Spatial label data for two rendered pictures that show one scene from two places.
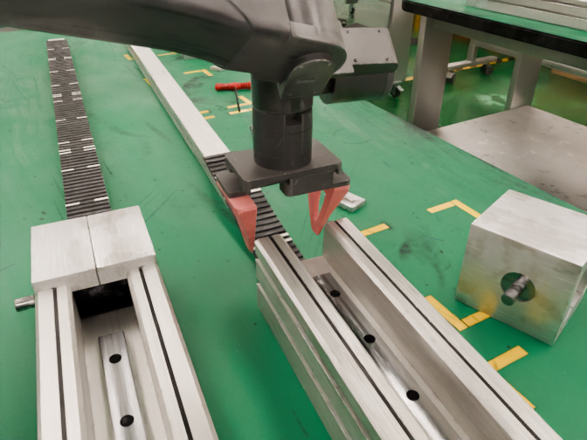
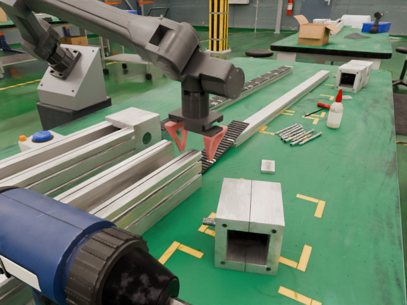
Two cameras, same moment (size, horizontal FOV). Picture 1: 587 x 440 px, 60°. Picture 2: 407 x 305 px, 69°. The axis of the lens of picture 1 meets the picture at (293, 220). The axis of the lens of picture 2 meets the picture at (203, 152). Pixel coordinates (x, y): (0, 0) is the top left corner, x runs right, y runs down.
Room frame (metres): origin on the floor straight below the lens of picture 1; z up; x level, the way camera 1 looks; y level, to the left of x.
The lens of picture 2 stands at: (0.17, -0.49, 1.13)
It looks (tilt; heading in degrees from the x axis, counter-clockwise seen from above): 28 degrees down; 58
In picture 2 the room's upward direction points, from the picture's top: straight up
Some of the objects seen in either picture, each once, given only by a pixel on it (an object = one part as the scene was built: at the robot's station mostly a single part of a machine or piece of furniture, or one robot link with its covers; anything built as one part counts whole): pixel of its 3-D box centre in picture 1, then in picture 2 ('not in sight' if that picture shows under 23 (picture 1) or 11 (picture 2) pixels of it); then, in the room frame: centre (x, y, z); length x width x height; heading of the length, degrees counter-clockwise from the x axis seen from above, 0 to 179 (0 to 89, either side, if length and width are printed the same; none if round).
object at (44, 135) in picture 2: not in sight; (42, 137); (0.18, 0.24, 0.84); 0.04 x 0.04 x 0.02
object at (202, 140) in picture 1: (166, 89); (292, 97); (1.04, 0.26, 0.79); 0.96 x 0.04 x 0.03; 24
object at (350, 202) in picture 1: (344, 199); (268, 166); (0.61, -0.07, 0.78); 0.05 x 0.03 x 0.01; 46
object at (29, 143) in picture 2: not in sight; (48, 150); (0.18, 0.23, 0.81); 0.10 x 0.08 x 0.06; 114
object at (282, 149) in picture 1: (282, 140); (195, 105); (0.46, 0.01, 0.94); 0.10 x 0.07 x 0.07; 114
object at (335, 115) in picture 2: not in sight; (336, 108); (0.95, 0.01, 0.84); 0.04 x 0.04 x 0.12
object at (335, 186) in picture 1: (305, 198); (205, 139); (0.47, -0.01, 0.86); 0.07 x 0.07 x 0.09; 24
